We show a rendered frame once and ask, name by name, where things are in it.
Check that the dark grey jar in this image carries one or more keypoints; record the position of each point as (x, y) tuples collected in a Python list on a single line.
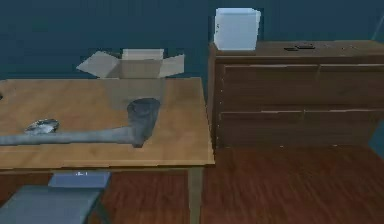
[(144, 115)]

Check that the white carton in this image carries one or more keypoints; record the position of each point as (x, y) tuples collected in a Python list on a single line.
[(236, 29)]

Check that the open cardboard box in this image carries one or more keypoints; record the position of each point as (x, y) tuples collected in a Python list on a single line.
[(140, 68)]

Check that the dark wooden chest of drawers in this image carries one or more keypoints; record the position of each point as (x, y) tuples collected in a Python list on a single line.
[(300, 96)]

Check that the light wooden table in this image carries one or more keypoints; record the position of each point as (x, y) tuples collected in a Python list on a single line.
[(83, 100)]

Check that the small black flat object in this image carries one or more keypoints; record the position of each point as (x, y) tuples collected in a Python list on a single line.
[(290, 49)]

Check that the black remote control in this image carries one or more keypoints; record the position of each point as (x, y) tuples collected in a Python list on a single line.
[(305, 46)]

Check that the blue grey chair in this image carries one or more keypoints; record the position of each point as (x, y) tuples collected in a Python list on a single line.
[(56, 200)]

